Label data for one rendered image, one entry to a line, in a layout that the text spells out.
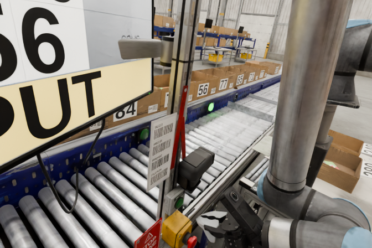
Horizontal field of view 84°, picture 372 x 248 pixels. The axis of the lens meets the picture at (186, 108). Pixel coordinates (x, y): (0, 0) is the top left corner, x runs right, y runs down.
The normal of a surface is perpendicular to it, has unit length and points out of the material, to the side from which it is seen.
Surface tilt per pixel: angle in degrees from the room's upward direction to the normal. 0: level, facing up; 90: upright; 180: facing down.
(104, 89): 86
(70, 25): 86
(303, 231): 36
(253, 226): 28
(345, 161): 89
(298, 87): 104
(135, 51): 90
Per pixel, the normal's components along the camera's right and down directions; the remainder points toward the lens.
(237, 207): 0.44, -0.66
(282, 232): -0.57, -0.70
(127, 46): 0.84, 0.29
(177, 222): 0.12, -0.92
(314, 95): -0.05, 0.48
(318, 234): -0.47, -0.83
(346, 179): -0.66, 0.20
